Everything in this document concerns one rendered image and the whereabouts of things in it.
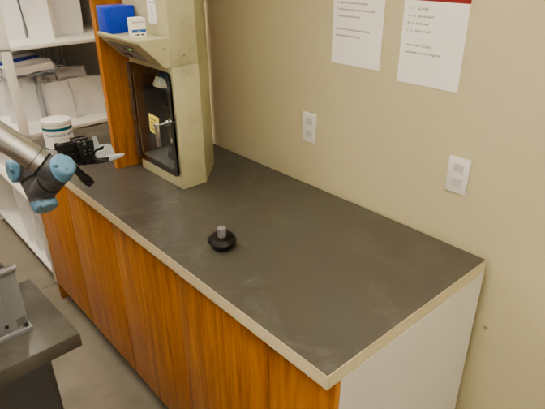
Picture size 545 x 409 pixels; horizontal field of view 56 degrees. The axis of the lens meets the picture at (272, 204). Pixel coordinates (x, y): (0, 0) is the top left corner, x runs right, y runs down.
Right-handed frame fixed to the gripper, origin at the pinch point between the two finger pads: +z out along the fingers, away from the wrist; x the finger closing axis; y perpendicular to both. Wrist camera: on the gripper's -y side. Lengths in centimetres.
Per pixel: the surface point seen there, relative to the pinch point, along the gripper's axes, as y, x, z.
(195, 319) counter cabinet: -41, -51, -4
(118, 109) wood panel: 5.2, 31.6, 17.9
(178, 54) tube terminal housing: 30.8, -5.5, 25.8
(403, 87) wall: 25, -72, 66
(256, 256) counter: -20, -61, 13
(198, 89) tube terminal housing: 17.4, -5.5, 32.8
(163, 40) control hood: 36.0, -5.5, 20.2
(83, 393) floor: -114, 18, -24
